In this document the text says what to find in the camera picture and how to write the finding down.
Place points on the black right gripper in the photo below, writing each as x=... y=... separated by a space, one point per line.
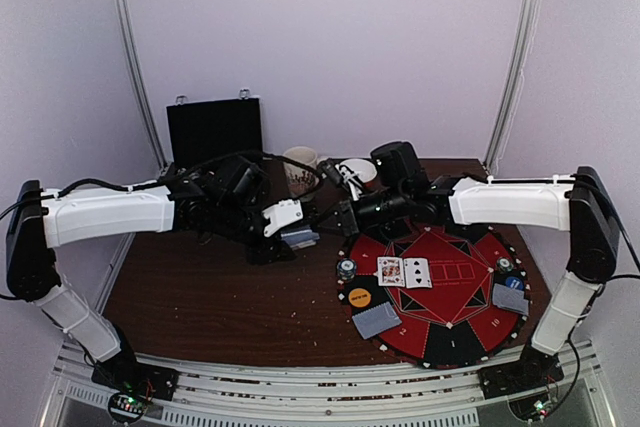
x=345 y=214

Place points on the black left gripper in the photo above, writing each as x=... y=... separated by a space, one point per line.
x=269 y=253

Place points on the king of diamonds card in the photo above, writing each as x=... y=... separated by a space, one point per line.
x=390 y=271

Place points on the green white chip stack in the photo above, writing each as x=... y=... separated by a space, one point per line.
x=346 y=269
x=504 y=264

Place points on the three of spades card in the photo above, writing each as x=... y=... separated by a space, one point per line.
x=416 y=273

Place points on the blue playing card deck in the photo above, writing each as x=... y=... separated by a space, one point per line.
x=299 y=238

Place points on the dealt blue cards pile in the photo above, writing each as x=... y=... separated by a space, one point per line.
x=376 y=320
x=509 y=299

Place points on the blue small blind button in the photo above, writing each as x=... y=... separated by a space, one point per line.
x=513 y=282

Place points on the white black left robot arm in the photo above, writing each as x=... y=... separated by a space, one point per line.
x=42 y=220

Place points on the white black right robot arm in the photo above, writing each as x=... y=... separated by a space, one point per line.
x=577 y=204

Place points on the orange white small bowl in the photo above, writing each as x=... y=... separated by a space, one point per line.
x=363 y=169

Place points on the tall ceramic seashell mug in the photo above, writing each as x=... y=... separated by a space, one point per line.
x=302 y=177

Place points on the black poker chip case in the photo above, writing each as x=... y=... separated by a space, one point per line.
x=201 y=131

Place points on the orange big blind button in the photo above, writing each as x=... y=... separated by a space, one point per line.
x=359 y=297

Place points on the round red black poker mat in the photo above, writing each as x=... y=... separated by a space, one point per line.
x=454 y=323

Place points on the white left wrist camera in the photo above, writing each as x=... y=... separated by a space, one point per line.
x=280 y=215

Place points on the right aluminium frame post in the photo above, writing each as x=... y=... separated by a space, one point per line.
x=511 y=92

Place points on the aluminium frame post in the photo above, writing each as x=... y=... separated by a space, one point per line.
x=137 y=82
x=511 y=92

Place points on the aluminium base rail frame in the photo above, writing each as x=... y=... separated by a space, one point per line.
x=209 y=394

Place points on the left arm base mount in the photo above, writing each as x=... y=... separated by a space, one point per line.
x=133 y=397

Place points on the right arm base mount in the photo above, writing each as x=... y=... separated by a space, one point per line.
x=520 y=382

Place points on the left aluminium frame post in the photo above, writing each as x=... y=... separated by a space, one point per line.
x=137 y=82

